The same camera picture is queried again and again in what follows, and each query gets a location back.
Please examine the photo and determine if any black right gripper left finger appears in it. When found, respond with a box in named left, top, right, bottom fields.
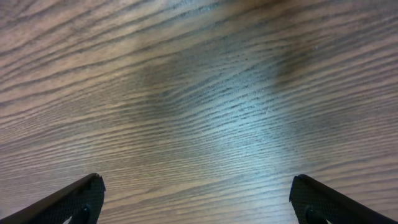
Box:
left=1, top=173, right=106, bottom=224

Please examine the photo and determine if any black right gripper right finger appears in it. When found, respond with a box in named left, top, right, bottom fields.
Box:
left=289, top=174, right=397, bottom=224

